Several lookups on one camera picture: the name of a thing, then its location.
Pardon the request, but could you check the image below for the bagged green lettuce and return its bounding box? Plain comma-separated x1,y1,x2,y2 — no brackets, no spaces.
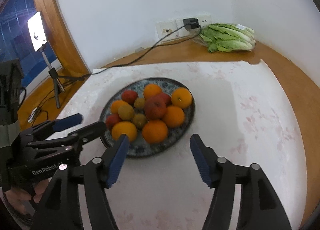
194,23,257,53

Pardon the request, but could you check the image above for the black charger cable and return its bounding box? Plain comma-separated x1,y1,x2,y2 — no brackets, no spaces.
62,25,202,80

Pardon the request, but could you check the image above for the black looped cable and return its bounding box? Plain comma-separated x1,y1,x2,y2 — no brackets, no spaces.
17,87,50,127

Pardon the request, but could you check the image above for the white wall plate round port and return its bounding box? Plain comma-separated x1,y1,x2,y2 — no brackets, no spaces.
156,21,177,43

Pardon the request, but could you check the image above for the wooden window frame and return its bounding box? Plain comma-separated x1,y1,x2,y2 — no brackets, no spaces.
31,0,92,75

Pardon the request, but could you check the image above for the glowing light panel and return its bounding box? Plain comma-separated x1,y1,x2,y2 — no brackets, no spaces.
27,11,48,51

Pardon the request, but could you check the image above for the white wall power socket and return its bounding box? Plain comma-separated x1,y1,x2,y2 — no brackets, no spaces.
175,14,211,37

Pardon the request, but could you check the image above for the white floral tablecloth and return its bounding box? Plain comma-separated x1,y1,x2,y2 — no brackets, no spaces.
56,60,308,230

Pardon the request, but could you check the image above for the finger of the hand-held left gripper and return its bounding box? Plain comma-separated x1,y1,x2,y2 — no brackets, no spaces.
19,113,83,141
27,121,108,151

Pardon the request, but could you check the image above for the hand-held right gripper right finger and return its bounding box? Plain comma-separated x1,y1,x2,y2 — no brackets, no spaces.
190,134,292,230

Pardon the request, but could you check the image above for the black and silver tripod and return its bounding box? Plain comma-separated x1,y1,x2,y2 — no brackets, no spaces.
37,45,85,108

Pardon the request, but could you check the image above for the red apple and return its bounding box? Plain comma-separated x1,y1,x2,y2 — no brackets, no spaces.
157,92,172,106
144,95,167,120
105,113,123,130
121,90,139,105

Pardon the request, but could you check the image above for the black plug-in charger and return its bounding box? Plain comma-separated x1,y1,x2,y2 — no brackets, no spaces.
183,18,200,30

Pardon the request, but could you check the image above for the blue patterned ceramic plate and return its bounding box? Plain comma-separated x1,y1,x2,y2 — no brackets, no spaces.
99,77,195,159

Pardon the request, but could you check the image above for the person's left hand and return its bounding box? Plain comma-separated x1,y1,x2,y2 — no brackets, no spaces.
5,179,52,214

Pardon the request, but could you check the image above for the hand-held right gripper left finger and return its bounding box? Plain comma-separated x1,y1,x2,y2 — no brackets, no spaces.
30,134,130,230

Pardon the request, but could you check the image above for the orange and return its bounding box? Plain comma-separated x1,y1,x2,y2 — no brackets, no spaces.
110,100,130,115
111,121,138,143
162,105,185,128
171,87,193,109
143,83,163,99
142,119,168,144

